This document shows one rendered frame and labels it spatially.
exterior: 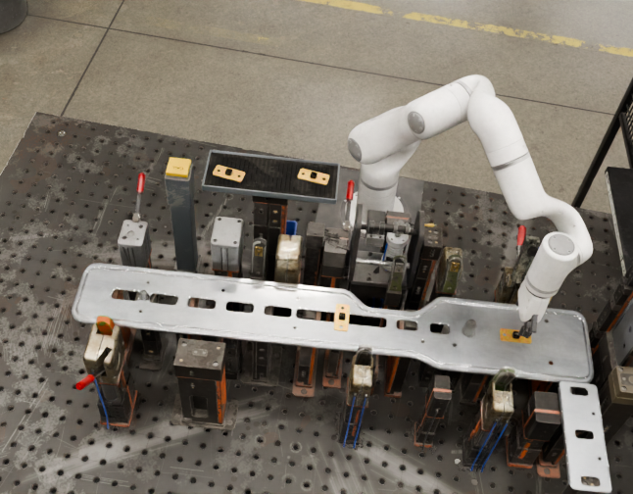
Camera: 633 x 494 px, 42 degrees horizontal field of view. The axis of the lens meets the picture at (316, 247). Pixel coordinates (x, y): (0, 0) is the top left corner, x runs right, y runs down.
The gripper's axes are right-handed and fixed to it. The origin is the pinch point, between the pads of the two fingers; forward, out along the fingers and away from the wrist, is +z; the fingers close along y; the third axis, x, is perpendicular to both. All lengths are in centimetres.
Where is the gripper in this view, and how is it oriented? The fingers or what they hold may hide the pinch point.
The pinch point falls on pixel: (523, 318)
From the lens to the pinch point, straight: 219.1
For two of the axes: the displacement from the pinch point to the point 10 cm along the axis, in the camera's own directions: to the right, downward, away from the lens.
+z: -0.7, 6.0, 8.0
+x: 9.9, 1.1, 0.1
